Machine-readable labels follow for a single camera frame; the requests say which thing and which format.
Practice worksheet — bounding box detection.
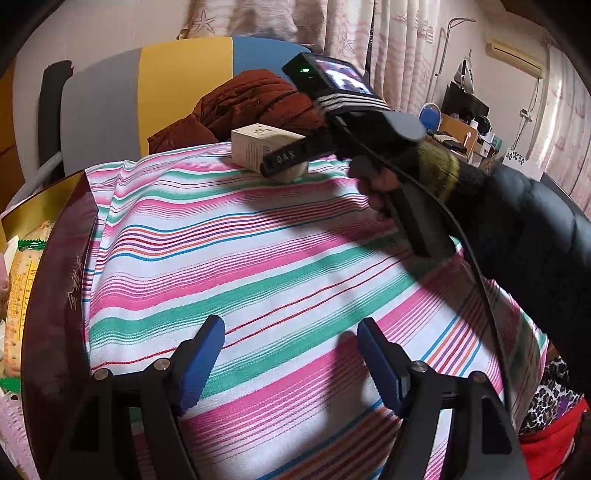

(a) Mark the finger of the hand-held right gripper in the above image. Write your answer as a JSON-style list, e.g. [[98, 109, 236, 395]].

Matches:
[[260, 129, 334, 179]]

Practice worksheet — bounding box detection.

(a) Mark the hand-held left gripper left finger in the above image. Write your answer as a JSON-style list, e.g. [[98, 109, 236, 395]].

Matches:
[[55, 315, 227, 480]]

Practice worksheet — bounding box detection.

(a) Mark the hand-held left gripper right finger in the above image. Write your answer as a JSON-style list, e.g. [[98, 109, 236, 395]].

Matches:
[[357, 318, 529, 480]]

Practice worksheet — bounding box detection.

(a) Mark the beige cardboard box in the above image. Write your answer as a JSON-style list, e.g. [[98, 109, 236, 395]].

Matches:
[[230, 124, 308, 175]]

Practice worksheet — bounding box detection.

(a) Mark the person's right hand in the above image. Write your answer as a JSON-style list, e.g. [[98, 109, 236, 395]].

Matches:
[[348, 141, 462, 217]]

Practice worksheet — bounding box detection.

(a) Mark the brown padded jacket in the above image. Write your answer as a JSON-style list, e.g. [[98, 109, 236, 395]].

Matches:
[[148, 69, 326, 155]]

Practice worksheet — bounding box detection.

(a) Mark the blue round-back chair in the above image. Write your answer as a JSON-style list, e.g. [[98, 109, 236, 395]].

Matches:
[[419, 102, 440, 132]]

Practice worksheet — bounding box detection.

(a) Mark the pink patterned curtain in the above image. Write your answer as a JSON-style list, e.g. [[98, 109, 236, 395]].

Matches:
[[178, 0, 469, 109], [517, 44, 591, 210]]

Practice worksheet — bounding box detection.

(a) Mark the wooden desk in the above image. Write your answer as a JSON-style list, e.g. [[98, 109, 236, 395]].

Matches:
[[427, 113, 502, 163]]

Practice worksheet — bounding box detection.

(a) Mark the striped tablecloth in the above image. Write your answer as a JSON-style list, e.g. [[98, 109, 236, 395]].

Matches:
[[83, 142, 550, 480]]

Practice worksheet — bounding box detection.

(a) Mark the black monitor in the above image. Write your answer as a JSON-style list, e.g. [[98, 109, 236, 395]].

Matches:
[[441, 84, 491, 123]]

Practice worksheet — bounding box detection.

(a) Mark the garment steamer stand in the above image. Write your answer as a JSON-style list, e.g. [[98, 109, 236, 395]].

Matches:
[[433, 17, 477, 89]]

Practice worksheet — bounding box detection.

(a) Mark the maroon gift box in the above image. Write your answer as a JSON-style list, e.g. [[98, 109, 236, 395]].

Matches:
[[0, 174, 100, 467]]

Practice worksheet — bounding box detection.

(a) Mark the leopard print cloth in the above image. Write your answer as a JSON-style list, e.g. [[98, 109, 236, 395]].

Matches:
[[519, 357, 588, 437]]

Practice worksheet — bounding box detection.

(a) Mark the white air conditioner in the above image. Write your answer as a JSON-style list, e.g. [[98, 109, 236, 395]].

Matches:
[[484, 38, 546, 78]]

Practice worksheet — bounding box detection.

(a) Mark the grey yellow blue sofa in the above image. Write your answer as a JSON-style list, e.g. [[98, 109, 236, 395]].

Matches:
[[13, 36, 319, 178]]

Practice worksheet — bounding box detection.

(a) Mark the red cloth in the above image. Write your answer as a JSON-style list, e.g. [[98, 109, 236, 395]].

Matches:
[[519, 399, 591, 480]]

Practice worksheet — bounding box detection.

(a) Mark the yellow cracker packet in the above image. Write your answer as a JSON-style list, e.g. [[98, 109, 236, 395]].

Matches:
[[0, 234, 52, 386]]

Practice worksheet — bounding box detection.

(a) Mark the pink lace cloth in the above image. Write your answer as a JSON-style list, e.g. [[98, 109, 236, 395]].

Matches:
[[0, 391, 40, 480]]

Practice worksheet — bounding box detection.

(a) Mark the black chair back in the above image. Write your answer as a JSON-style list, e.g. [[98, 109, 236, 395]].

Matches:
[[38, 60, 75, 178]]

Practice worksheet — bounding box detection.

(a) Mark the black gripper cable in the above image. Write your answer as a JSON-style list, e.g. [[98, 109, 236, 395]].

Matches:
[[434, 194, 514, 407]]

